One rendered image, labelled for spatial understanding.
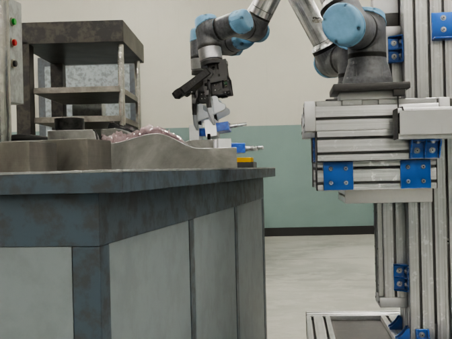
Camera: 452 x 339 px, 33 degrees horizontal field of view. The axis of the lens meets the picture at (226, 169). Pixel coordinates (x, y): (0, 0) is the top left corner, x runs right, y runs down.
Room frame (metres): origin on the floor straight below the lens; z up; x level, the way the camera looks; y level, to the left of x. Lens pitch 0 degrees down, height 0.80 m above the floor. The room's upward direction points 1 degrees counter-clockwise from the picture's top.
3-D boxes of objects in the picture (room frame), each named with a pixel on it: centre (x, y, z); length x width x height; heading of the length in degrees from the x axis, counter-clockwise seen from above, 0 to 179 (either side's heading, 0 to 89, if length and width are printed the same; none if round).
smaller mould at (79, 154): (1.74, 0.38, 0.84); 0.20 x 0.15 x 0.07; 79
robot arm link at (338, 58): (2.83, -0.48, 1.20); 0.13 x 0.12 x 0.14; 23
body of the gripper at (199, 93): (2.73, 0.07, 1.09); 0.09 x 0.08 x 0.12; 79
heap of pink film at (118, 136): (2.17, 0.23, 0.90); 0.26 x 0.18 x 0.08; 96
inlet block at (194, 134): (2.73, 0.06, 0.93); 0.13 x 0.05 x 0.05; 79
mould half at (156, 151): (2.17, 0.23, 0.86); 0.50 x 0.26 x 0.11; 96
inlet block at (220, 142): (2.15, -0.04, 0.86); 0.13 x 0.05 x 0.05; 96
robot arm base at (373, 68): (2.33, -0.44, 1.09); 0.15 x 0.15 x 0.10
